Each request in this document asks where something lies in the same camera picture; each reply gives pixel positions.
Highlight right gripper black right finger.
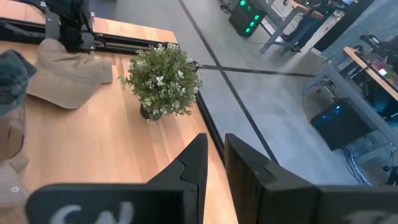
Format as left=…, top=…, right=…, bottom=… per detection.
left=224, top=133, right=398, bottom=224

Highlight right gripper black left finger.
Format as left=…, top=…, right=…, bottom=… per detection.
left=26, top=133, right=208, bottom=224

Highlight tan baseball cap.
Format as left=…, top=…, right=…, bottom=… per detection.
left=0, top=152, right=31, bottom=224
left=26, top=38, right=114, bottom=110

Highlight grey baseball cap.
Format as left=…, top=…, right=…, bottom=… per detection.
left=0, top=49, right=37, bottom=116

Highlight black computer tower lit fans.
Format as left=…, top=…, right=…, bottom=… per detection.
left=310, top=98, right=379, bottom=152
left=228, top=0, right=267, bottom=38

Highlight artificial potted plant white flowers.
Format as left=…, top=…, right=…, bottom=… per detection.
left=119, top=43, right=203, bottom=124

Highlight wooden table grey legs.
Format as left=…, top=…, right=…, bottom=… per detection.
left=323, top=46, right=398, bottom=138
left=259, top=0, right=346, bottom=55

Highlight person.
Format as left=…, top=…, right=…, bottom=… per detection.
left=281, top=0, right=332, bottom=53

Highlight floor cable bundle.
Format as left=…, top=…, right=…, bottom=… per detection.
left=340, top=144, right=392, bottom=186

